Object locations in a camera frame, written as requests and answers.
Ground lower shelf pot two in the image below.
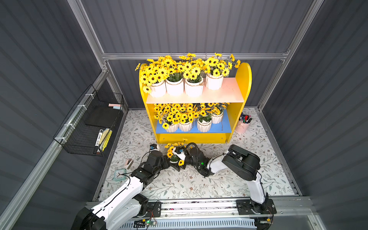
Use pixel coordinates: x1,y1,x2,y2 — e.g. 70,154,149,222
172,103,194,132

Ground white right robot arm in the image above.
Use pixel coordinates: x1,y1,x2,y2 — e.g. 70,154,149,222
179,142,277,215

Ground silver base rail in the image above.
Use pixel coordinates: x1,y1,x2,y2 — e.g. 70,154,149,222
86,196,314,222

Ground top shelf pot one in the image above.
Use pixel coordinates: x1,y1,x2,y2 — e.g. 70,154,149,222
135,57,168,98

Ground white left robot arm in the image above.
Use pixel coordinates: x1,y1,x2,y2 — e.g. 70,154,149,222
71,150,170,230

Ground pink pen cup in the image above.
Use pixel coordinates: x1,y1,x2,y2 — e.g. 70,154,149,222
235,113,252,134

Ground shelf pot one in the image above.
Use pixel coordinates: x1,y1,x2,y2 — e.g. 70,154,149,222
153,103,178,133
135,57,168,98

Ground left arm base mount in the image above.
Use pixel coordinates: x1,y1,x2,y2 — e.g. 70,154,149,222
135,201,162,219

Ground small pink stapler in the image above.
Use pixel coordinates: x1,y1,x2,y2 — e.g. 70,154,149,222
125,158,134,170

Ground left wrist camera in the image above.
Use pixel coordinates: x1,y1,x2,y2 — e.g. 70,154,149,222
149,144,159,151

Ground white marker in basket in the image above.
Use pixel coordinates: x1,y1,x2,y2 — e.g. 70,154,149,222
94,129,104,147

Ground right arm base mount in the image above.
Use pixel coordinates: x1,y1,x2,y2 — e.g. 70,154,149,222
236,197,277,215

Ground shelf pot five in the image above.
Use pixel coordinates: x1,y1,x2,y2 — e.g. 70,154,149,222
165,139,187,172

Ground shelf pot four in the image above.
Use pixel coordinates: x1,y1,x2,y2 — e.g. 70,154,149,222
209,103,230,124
204,53,241,90

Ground black wire wall basket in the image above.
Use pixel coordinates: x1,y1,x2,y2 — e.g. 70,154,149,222
54,85,124,157

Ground top shelf pot two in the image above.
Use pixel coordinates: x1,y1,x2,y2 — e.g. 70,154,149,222
162,56,184,96

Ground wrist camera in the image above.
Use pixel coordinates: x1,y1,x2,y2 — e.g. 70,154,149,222
149,144,159,151
174,147,186,161

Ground yellow wooden shelf unit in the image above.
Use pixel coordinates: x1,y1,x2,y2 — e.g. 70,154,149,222
139,63,252,144

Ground pink sticky notes in basket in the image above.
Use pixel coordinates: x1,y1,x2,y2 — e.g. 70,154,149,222
108,103,121,110

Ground yellow marker in basket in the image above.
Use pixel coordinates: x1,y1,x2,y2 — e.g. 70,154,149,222
99,128,113,152

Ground shelf pot two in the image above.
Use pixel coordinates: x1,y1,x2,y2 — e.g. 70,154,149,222
162,56,184,96
172,103,194,132

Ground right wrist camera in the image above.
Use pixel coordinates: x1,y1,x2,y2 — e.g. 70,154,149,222
174,147,186,161

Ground lower shelf pot one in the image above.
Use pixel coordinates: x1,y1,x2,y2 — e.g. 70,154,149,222
153,103,178,133

